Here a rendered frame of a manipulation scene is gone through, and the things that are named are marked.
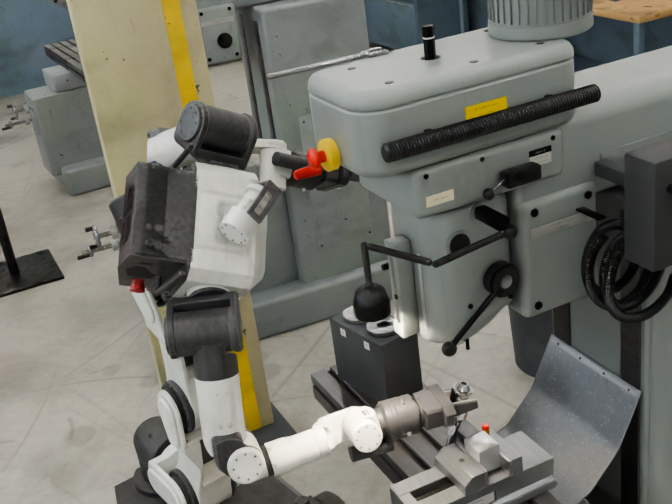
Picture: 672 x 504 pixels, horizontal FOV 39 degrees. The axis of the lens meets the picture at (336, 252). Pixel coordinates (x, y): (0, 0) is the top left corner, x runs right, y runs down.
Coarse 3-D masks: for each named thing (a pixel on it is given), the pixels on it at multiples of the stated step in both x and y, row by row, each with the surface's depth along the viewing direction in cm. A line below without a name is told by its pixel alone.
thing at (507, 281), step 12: (492, 264) 188; (504, 264) 187; (492, 276) 186; (504, 276) 187; (516, 276) 188; (492, 288) 187; (504, 288) 188; (492, 300) 188; (480, 312) 187; (468, 324) 187; (456, 336) 187; (444, 348) 187; (456, 348) 187
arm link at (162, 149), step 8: (160, 128) 222; (168, 128) 223; (152, 136) 223; (160, 136) 219; (168, 136) 215; (152, 144) 220; (160, 144) 217; (168, 144) 215; (176, 144) 213; (152, 152) 220; (160, 152) 218; (168, 152) 216; (176, 152) 214; (152, 160) 221; (160, 160) 219; (168, 160) 217; (184, 160) 215; (192, 160) 215
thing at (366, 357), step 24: (336, 336) 255; (360, 336) 245; (384, 336) 242; (336, 360) 260; (360, 360) 249; (384, 360) 240; (408, 360) 246; (360, 384) 254; (384, 384) 243; (408, 384) 248
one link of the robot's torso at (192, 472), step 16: (160, 400) 240; (176, 416) 237; (176, 432) 240; (192, 432) 246; (192, 448) 244; (192, 464) 253; (208, 464) 261; (176, 480) 262; (192, 480) 258; (208, 480) 257; (224, 480) 262; (192, 496) 259; (208, 496) 261; (224, 496) 265
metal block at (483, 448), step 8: (480, 432) 210; (464, 440) 208; (472, 440) 208; (480, 440) 207; (488, 440) 207; (472, 448) 206; (480, 448) 205; (488, 448) 204; (496, 448) 205; (472, 456) 207; (480, 456) 204; (488, 456) 205; (496, 456) 206; (488, 464) 206; (496, 464) 207
